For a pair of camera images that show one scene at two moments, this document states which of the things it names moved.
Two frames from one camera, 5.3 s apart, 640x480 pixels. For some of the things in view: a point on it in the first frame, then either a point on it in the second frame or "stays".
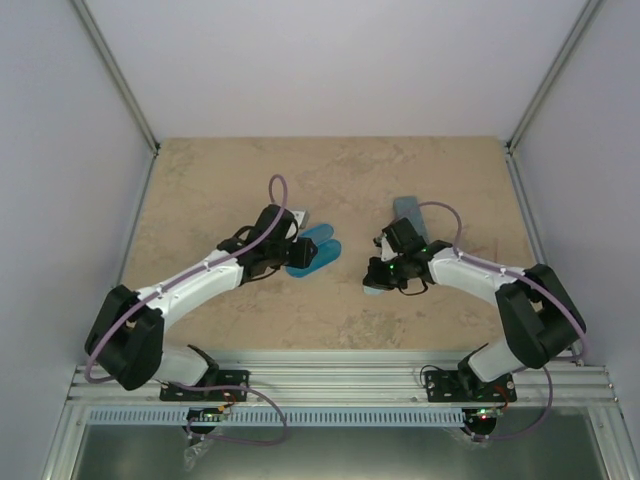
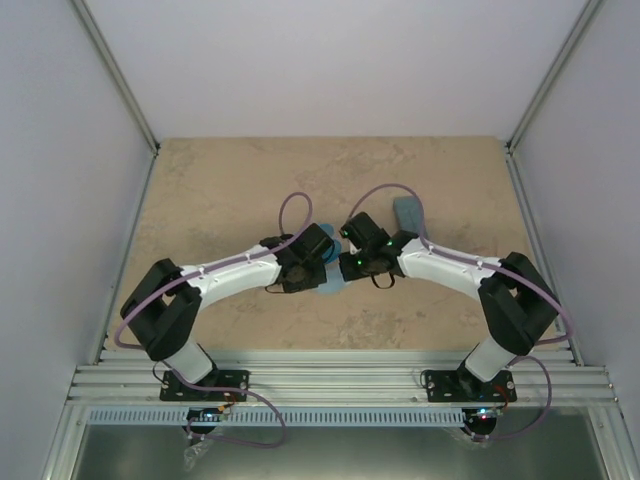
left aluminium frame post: x=95 y=35 stays
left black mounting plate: x=218 y=378 stays
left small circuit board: x=206 y=414 stays
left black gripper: x=304 y=258 → x=319 y=278
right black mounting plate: x=465 y=385 stays
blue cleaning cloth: x=370 y=290 → x=336 y=282
